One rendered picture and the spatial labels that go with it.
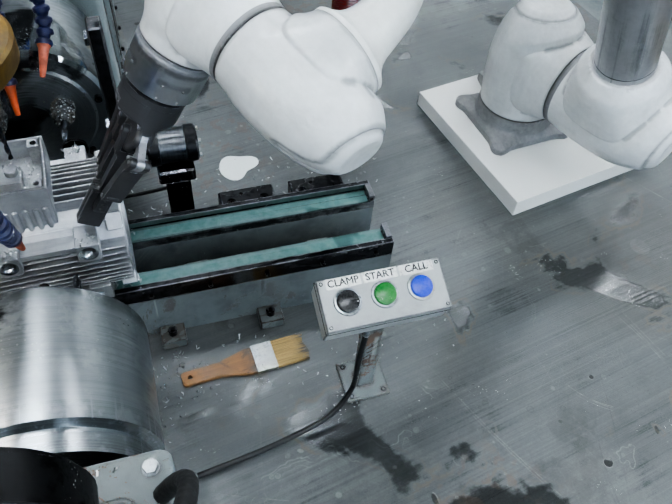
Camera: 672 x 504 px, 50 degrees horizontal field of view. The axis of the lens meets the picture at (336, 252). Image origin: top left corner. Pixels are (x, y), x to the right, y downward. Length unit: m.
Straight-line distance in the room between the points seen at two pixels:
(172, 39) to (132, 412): 0.39
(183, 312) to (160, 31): 0.53
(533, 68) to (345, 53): 0.73
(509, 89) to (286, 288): 0.58
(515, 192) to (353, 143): 0.77
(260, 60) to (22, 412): 0.41
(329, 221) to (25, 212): 0.50
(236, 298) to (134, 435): 0.42
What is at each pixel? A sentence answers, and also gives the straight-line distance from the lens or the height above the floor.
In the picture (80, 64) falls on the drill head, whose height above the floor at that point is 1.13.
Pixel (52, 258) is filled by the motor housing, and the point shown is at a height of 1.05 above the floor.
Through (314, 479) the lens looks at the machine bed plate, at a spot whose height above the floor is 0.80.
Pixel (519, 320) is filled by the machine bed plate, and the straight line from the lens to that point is 1.28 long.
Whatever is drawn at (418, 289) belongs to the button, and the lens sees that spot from 0.93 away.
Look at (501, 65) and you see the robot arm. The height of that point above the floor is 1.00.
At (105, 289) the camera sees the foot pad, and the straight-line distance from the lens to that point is 1.06.
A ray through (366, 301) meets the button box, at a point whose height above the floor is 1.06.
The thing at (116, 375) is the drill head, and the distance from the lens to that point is 0.81.
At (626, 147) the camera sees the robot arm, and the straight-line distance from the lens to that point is 1.33.
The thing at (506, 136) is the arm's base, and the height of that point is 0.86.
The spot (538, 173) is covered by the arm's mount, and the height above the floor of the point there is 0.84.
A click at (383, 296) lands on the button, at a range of 0.92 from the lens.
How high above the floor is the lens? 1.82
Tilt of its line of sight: 51 degrees down
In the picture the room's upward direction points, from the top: 5 degrees clockwise
